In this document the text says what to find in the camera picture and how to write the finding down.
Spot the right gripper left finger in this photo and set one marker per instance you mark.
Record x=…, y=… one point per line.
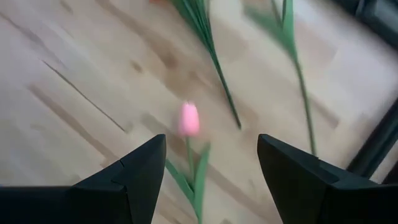
x=93, y=202

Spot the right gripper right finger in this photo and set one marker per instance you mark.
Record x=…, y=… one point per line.
x=326, y=199

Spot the pink artificial tulip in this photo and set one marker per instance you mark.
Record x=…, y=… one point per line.
x=189, y=119

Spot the yellow artificial tulip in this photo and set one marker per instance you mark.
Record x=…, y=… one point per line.
x=287, y=34

